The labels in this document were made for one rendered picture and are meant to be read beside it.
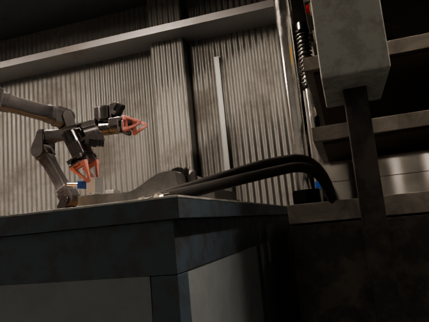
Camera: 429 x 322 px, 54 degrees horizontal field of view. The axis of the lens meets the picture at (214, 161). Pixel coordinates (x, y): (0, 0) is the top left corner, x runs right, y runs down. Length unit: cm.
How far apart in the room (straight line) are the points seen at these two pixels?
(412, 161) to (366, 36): 83
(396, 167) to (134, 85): 268
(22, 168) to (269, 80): 248
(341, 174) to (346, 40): 82
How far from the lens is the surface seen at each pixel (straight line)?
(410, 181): 181
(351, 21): 112
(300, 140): 140
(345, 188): 180
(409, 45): 154
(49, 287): 84
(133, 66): 399
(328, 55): 109
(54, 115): 157
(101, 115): 187
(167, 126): 356
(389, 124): 146
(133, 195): 143
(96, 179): 152
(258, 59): 363
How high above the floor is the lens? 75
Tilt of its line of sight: 9 degrees up
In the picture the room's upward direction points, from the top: 5 degrees counter-clockwise
